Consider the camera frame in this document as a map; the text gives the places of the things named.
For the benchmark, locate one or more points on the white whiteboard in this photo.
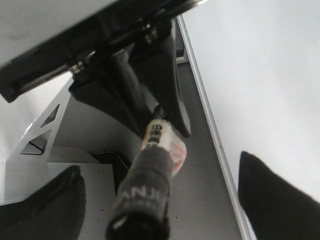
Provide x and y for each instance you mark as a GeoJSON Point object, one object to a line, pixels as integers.
{"type": "Point", "coordinates": [256, 65]}

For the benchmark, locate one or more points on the right gripper black opposing finger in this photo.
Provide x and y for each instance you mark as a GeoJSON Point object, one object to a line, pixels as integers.
{"type": "Point", "coordinates": [153, 59]}

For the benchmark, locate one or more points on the clear plastic wrap red tape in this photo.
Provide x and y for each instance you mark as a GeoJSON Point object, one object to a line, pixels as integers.
{"type": "Point", "coordinates": [178, 154]}

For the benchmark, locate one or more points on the black opposing gripper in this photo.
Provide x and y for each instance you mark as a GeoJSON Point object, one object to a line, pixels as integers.
{"type": "Point", "coordinates": [40, 39]}

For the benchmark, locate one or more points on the white metal bracket stand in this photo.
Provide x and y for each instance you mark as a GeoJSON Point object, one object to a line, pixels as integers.
{"type": "Point", "coordinates": [28, 157]}

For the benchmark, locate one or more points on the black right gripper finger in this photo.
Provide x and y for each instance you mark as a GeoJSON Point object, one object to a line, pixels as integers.
{"type": "Point", "coordinates": [276, 209]}
{"type": "Point", "coordinates": [54, 212]}

